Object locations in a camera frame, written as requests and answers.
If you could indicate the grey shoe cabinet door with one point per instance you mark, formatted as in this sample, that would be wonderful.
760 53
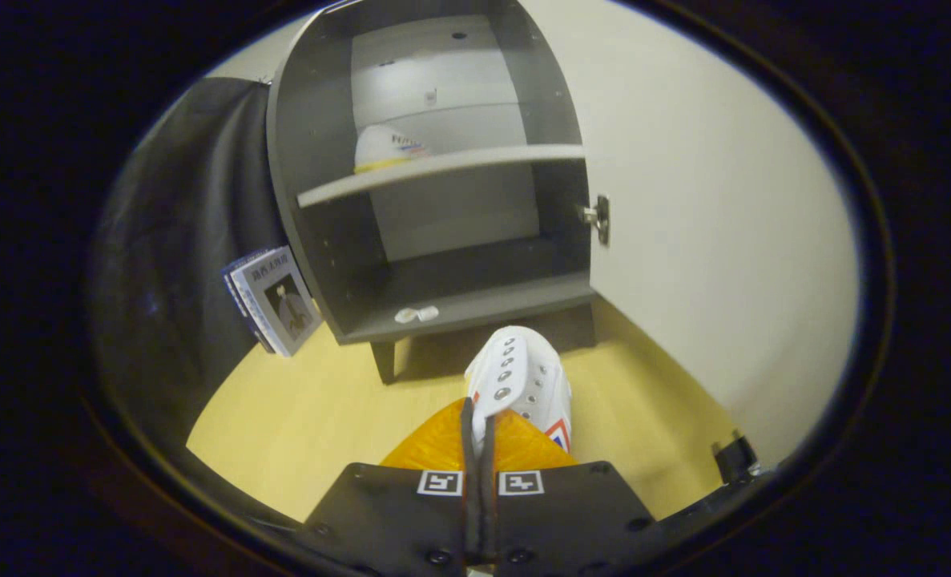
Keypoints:
707 240

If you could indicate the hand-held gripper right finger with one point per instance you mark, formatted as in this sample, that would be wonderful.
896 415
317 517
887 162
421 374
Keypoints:
563 521

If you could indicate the white shoe with yellow sole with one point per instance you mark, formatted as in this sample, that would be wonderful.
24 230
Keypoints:
383 148

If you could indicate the small white packet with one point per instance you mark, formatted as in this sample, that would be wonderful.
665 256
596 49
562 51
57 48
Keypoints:
416 314

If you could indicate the metal door hinge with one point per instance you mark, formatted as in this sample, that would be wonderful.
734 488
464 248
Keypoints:
597 216

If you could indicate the blue cover book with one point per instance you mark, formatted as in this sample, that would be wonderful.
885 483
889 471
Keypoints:
233 292

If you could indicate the white lace-up shoe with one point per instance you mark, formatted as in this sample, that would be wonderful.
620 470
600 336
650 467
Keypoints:
523 377

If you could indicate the black backdrop cloth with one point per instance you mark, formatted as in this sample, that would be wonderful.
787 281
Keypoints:
179 240

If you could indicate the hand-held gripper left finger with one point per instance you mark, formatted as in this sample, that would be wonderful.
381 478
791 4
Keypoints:
395 521

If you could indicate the small black object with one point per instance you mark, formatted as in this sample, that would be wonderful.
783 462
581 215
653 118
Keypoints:
734 458

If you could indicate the grey shoe cabinet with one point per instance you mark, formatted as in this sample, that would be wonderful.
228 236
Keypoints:
319 160

